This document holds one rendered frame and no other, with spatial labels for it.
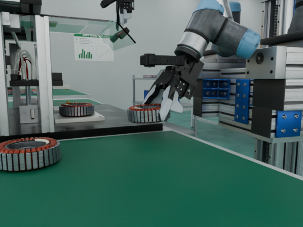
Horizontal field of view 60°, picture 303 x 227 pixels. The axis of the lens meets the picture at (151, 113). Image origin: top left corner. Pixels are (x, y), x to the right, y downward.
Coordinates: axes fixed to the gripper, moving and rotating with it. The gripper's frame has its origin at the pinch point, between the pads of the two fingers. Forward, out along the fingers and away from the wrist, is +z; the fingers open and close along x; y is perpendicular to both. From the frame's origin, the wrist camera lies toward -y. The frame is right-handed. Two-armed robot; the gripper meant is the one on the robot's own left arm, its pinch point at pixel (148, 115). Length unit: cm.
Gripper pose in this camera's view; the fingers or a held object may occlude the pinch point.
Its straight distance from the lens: 68.7
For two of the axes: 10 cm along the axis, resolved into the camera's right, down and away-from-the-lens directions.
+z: -4.5, 8.9, -0.9
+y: 7.9, 4.4, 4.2
